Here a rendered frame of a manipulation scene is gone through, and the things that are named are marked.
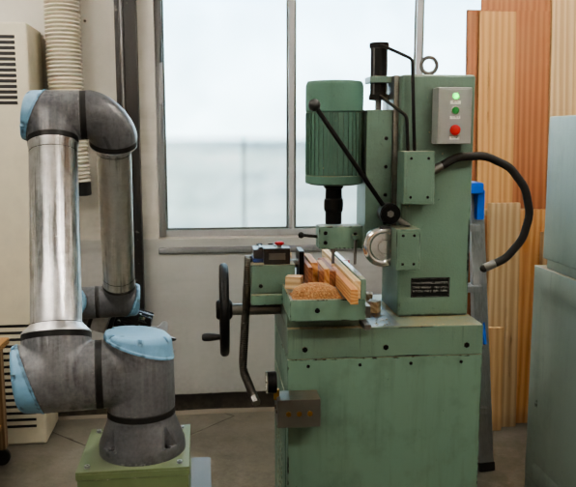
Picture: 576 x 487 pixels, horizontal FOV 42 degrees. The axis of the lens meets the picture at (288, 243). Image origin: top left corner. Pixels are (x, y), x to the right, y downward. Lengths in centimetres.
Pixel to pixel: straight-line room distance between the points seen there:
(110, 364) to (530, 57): 269
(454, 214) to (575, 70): 173
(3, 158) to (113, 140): 154
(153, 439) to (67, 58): 209
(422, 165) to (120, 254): 87
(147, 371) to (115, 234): 48
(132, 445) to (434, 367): 96
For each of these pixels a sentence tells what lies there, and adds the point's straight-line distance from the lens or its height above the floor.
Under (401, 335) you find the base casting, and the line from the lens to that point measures 220.
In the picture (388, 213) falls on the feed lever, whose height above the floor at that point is 112.
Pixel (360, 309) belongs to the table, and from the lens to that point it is 208.
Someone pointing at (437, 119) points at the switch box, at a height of 139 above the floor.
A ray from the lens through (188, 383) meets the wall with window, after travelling 373.
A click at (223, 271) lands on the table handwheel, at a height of 94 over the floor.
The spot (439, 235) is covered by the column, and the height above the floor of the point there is 105.
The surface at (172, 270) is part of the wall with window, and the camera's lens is 359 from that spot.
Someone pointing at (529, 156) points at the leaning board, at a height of 125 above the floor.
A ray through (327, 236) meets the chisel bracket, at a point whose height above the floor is 104.
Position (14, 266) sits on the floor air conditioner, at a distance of 337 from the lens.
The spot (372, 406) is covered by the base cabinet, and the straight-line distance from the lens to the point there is 225.
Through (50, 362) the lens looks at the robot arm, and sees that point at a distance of 165.
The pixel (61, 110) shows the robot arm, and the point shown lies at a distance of 182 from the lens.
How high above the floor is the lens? 135
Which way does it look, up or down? 8 degrees down
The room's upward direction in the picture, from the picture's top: straight up
